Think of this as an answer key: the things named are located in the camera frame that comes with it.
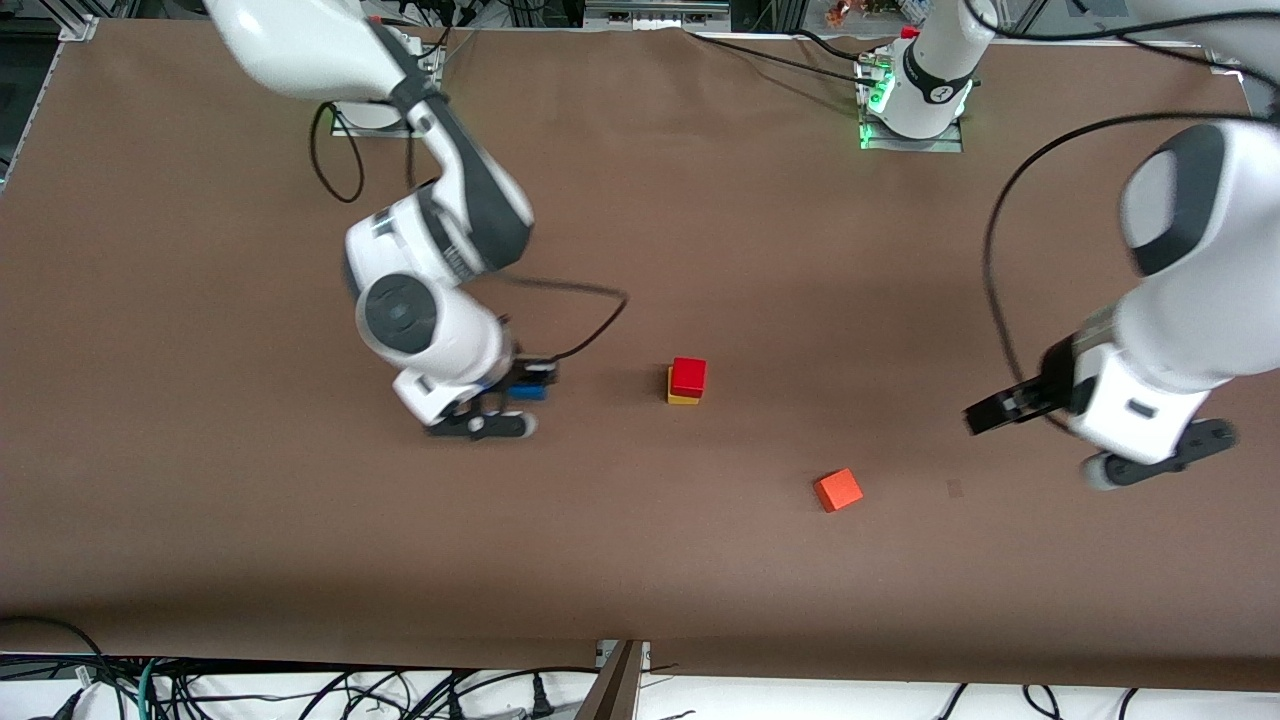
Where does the orange wooden block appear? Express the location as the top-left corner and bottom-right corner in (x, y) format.
(813, 468), (864, 513)

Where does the brown table support beam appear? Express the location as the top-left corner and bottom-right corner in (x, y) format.
(575, 640), (651, 720)

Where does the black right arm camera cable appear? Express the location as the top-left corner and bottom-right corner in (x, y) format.
(310, 100), (629, 363)

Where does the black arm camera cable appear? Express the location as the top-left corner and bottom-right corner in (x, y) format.
(310, 100), (629, 363)
(983, 112), (1263, 433)

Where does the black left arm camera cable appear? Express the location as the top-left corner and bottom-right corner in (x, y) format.
(983, 112), (1263, 433)

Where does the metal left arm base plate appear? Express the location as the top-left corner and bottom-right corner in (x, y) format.
(856, 48), (966, 153)

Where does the aluminium frame profile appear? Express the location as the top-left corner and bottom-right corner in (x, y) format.
(585, 0), (733, 31)

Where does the black base power cable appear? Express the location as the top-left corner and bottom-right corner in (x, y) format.
(795, 30), (891, 63)
(688, 32), (873, 83)

